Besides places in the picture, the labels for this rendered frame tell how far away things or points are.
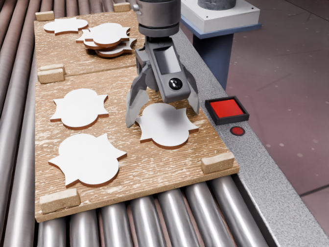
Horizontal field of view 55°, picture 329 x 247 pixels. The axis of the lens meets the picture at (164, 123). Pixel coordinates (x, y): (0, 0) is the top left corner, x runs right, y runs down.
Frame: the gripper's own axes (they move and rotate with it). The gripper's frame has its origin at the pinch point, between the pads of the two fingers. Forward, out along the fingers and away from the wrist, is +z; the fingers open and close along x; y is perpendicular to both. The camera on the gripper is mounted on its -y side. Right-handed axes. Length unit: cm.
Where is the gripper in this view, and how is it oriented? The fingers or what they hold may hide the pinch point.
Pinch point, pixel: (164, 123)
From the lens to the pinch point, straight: 64.9
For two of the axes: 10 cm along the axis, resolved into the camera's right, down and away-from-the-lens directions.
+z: 0.2, 8.1, 5.8
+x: -9.5, 1.9, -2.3
